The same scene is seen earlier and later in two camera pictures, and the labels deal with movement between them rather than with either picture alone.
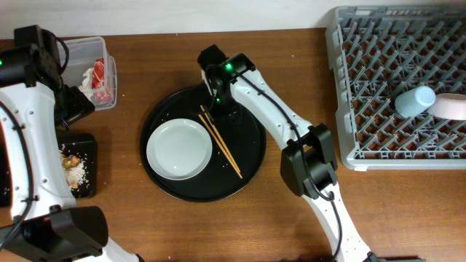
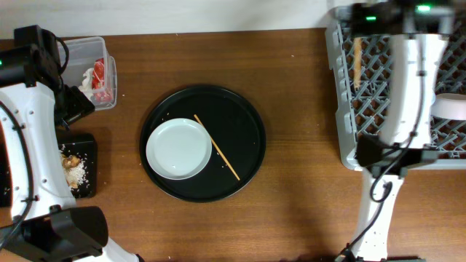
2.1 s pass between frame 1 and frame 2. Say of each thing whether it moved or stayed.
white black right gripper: moved
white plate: stayed
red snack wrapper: stayed
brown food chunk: stayed
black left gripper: stayed
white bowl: stayed
